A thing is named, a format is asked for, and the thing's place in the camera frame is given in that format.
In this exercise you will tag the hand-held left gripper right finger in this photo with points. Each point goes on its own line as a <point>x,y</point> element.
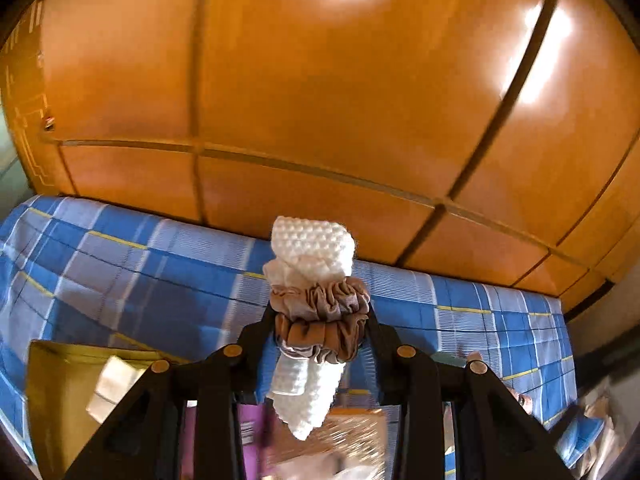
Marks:
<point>372,385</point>

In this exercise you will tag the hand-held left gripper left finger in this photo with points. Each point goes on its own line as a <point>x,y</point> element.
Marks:
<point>265,370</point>

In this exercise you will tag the white waffle towel roll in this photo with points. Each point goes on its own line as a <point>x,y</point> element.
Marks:
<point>312,250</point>

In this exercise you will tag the beige cloth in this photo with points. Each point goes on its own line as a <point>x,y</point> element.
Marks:
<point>117,385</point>

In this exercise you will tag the gold rectangular tray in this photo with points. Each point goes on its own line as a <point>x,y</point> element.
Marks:
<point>50,390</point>

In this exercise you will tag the ornate metallic tissue box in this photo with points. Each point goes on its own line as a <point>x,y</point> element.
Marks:
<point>350,435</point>

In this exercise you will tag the purple gable-top carton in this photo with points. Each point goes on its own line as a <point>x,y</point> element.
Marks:
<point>255,460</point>

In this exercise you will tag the blue plaid bedsheet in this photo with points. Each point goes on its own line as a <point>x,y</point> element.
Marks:
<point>150,280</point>

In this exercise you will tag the wooden wardrobe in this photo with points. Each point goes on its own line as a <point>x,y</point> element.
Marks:
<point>300,85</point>

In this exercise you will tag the wooden door with inlay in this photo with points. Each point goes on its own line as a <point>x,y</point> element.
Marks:
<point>25,110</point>

